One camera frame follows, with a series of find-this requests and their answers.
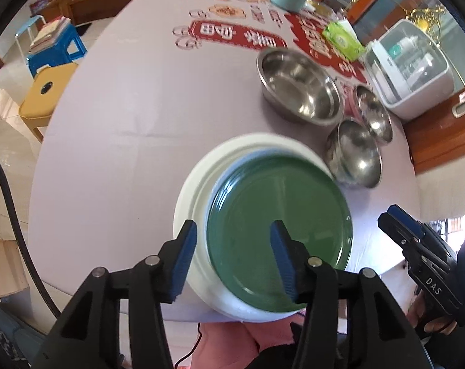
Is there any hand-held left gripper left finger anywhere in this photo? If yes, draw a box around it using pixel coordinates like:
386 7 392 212
33 219 198 369

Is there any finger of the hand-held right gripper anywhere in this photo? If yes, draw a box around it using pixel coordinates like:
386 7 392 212
378 213 423 252
386 205 427 239

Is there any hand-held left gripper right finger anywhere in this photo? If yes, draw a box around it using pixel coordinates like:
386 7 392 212
270 219 429 369

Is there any green plate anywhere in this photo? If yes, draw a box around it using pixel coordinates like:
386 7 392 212
206 154 353 314

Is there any white plate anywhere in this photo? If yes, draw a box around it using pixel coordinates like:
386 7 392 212
173 133 337 323

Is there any round steel bowl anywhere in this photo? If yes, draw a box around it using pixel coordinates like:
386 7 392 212
325 118 383 189

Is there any pink-sided steel bowl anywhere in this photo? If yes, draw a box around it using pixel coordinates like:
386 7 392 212
353 85 394 145

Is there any wide steel bowl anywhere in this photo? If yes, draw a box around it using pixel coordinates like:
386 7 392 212
256 47 345 127

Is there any person's right hand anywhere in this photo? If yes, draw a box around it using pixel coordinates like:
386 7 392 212
407 294 459 339

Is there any wooden glass cabinet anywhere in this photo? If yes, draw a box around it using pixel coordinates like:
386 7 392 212
313 0 465 173

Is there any pink cloth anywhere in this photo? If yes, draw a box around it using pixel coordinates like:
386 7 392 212
190 311 306 369

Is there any printed purple tablecloth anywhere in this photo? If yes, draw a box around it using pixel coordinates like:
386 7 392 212
28 0 423 321

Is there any white sterilizer appliance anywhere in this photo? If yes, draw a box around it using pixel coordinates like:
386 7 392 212
363 18 454 121

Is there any wooden box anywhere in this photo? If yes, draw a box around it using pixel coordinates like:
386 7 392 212
0 238 29 302

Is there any green tissue pack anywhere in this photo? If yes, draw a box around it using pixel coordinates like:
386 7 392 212
323 19 366 61

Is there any yellow plastic stool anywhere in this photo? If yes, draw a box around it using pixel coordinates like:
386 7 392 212
18 62 79 143

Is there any blue plastic stool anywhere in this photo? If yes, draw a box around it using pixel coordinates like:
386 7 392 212
27 23 88 78

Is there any stack of books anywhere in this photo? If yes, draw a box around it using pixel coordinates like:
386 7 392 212
29 15 72 50

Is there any low wooden cabinet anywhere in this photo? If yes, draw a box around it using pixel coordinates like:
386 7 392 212
29 0 152 27

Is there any thick black cable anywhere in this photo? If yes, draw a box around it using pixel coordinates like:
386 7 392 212
0 148 60 318

